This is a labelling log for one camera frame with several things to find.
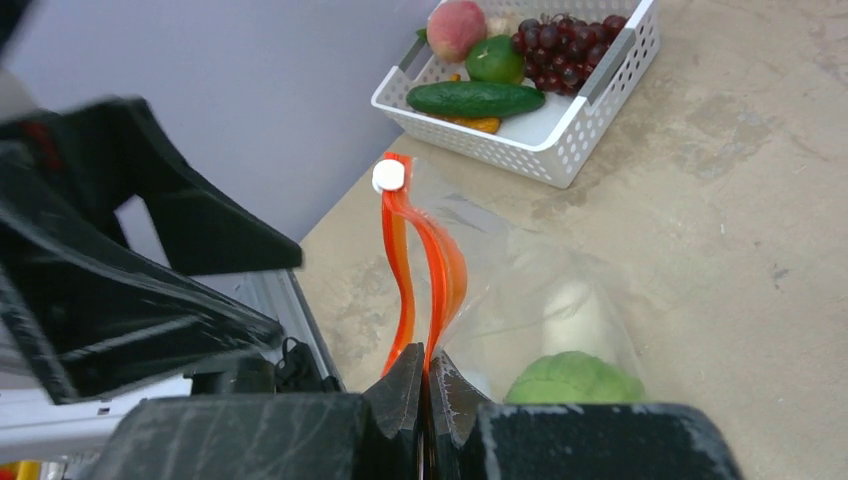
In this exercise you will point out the green cabbage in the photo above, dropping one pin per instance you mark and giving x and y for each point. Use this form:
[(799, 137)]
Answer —
[(574, 377)]

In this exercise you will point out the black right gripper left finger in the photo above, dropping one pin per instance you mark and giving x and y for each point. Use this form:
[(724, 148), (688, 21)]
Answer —
[(392, 441)]

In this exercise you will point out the orange yellow fruit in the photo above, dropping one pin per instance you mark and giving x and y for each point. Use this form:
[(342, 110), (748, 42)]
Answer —
[(474, 123)]

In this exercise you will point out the peach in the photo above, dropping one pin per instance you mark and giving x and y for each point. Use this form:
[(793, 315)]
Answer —
[(454, 28)]

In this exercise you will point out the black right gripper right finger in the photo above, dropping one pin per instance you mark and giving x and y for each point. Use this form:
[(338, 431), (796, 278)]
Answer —
[(454, 445)]

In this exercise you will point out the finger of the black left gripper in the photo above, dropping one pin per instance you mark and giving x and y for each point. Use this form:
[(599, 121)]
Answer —
[(99, 156), (92, 319)]

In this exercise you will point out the green cucumber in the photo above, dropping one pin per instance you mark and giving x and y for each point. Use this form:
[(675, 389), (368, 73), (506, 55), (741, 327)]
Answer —
[(519, 100)]

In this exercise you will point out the clear zip bag orange zipper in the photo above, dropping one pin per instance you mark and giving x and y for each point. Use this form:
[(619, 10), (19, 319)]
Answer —
[(473, 282)]

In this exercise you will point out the white radish with leaves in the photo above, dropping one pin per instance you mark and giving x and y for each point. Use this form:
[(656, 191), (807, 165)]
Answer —
[(578, 317)]

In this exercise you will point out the red grape bunch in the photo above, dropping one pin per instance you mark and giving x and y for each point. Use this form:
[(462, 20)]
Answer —
[(561, 51)]

